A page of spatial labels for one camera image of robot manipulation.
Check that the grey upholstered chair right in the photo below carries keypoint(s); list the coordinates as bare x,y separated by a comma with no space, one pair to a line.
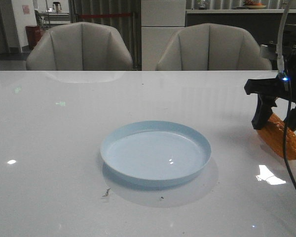
212,47

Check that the white cabinet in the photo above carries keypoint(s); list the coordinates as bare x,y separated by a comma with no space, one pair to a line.
159,20

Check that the orange plastic corn cob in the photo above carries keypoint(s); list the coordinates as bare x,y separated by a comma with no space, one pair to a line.
272,134

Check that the fruit bowl on counter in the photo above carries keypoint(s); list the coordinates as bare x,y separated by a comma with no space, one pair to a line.
252,4

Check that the grey upholstered chair left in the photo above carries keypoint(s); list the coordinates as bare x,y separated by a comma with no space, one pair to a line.
80,46

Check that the red barrier belt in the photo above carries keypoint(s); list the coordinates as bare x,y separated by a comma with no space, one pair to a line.
116,15

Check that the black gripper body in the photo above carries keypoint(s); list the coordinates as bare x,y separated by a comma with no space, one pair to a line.
282,86

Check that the light blue round plate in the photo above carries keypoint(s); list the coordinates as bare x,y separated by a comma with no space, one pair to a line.
156,153

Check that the red trash bin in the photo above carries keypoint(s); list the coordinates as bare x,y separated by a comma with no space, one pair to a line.
33,35

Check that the dark counter with white top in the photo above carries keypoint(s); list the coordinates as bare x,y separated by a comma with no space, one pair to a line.
262,24

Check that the pink paper on wall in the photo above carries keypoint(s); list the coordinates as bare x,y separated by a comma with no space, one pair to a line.
26,9

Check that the grey upholstered chair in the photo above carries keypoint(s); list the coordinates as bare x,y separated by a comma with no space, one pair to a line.
80,46
212,47

